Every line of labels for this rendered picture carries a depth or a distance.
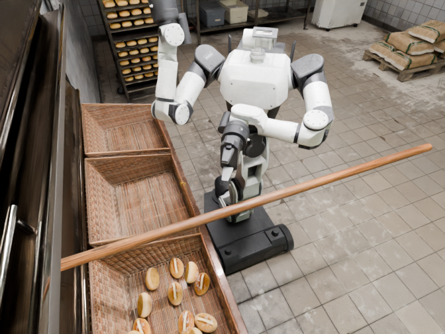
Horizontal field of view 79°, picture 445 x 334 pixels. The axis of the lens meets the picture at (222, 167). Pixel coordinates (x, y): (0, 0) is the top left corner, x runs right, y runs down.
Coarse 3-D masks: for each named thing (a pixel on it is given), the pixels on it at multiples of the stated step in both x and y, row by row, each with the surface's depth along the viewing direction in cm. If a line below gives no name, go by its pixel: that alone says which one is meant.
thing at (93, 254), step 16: (384, 160) 96; (336, 176) 91; (272, 192) 86; (288, 192) 86; (224, 208) 81; (240, 208) 82; (176, 224) 77; (192, 224) 78; (128, 240) 74; (144, 240) 74; (80, 256) 70; (96, 256) 71
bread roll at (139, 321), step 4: (136, 320) 112; (140, 320) 112; (144, 320) 113; (136, 324) 110; (140, 324) 110; (144, 324) 111; (148, 324) 113; (136, 328) 109; (140, 328) 109; (144, 328) 109; (148, 328) 111; (140, 332) 108; (144, 332) 108; (148, 332) 110
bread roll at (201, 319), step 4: (196, 316) 113; (200, 316) 112; (204, 316) 112; (208, 316) 112; (212, 316) 114; (196, 320) 112; (200, 320) 111; (204, 320) 111; (208, 320) 111; (212, 320) 111; (196, 324) 112; (200, 324) 111; (204, 324) 110; (208, 324) 110; (212, 324) 110; (216, 324) 112; (200, 328) 111; (204, 328) 110; (208, 328) 110; (212, 328) 110; (216, 328) 112; (208, 332) 111
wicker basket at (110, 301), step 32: (128, 256) 119; (160, 256) 129; (192, 256) 136; (96, 288) 102; (128, 288) 125; (160, 288) 125; (192, 288) 125; (96, 320) 94; (128, 320) 114; (160, 320) 116; (224, 320) 116
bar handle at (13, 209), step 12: (12, 216) 48; (12, 228) 47; (24, 228) 50; (12, 240) 45; (0, 252) 43; (0, 264) 42; (0, 276) 40; (0, 288) 39; (0, 300) 38; (0, 312) 38
